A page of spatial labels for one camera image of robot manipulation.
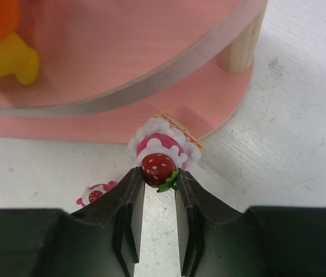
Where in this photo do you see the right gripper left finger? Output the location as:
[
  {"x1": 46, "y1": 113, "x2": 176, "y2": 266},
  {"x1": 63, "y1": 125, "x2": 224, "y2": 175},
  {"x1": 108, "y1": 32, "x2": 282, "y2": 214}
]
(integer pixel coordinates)
[{"x1": 0, "y1": 167, "x2": 144, "y2": 276}]

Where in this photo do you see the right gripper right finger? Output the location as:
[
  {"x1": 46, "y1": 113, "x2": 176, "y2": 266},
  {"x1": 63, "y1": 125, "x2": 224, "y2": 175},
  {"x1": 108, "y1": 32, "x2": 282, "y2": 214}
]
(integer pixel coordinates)
[{"x1": 175, "y1": 171, "x2": 326, "y2": 276}]

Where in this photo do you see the pink bear with strawberry hat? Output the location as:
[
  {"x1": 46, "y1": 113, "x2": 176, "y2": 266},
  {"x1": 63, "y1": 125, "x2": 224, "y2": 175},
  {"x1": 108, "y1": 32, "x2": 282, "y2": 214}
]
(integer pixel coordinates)
[{"x1": 76, "y1": 181, "x2": 117, "y2": 207}]

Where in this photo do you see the strawberry cake slice toy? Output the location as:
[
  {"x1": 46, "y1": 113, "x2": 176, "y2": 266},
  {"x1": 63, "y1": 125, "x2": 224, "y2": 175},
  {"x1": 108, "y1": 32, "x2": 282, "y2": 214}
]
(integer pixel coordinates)
[{"x1": 128, "y1": 112, "x2": 204, "y2": 193}]

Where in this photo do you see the orange bunny toy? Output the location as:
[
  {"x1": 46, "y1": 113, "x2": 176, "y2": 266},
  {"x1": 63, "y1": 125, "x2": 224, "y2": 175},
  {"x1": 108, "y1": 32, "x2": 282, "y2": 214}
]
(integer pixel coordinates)
[{"x1": 0, "y1": 1, "x2": 40, "y2": 85}]

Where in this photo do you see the pink three-tier wooden shelf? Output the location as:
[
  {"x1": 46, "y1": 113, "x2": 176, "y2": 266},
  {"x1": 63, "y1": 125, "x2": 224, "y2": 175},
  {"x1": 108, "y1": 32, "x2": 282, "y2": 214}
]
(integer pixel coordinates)
[{"x1": 0, "y1": 1, "x2": 267, "y2": 143}]

